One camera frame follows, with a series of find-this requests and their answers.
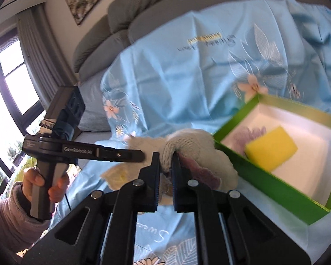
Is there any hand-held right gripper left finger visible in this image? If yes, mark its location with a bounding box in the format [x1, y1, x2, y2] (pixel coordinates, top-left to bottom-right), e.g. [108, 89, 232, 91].
[21, 152, 162, 265]

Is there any dark framed window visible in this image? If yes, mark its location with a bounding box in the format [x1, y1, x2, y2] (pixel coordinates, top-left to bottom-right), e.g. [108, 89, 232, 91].
[0, 33, 46, 199]

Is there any purple flower cloth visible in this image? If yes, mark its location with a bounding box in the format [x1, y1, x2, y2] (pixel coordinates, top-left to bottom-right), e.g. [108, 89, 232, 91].
[233, 125, 268, 158]

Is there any grey sofa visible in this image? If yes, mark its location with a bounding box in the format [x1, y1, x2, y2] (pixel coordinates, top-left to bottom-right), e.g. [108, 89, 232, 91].
[72, 0, 293, 155]

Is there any green cardboard box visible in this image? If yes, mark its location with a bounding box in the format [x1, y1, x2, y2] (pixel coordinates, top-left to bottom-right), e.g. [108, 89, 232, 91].
[212, 93, 331, 225]

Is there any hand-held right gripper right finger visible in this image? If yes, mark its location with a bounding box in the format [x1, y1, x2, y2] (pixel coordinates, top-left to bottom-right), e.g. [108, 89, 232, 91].
[171, 152, 312, 265]

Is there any person's left hand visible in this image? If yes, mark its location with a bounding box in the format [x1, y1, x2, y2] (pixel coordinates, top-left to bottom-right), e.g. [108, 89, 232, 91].
[22, 168, 70, 203]

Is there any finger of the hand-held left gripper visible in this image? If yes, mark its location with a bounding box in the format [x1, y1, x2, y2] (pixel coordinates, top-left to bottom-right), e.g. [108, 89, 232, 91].
[96, 146, 146, 163]

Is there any yellow sponge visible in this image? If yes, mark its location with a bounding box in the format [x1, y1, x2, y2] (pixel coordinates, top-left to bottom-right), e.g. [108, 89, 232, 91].
[244, 125, 298, 173]

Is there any light blue floral bed sheet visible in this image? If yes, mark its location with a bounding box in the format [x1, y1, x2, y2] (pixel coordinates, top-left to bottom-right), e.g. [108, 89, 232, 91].
[48, 0, 331, 265]

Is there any white knitted cloth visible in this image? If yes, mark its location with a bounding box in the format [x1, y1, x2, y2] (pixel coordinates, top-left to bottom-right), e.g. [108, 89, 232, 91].
[125, 129, 239, 199]

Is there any grey curtain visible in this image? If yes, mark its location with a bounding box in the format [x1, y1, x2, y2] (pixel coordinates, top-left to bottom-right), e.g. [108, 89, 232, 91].
[17, 8, 78, 111]

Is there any person's left forearm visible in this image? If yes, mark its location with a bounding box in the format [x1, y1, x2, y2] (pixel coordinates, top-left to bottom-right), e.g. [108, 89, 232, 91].
[0, 182, 52, 256]

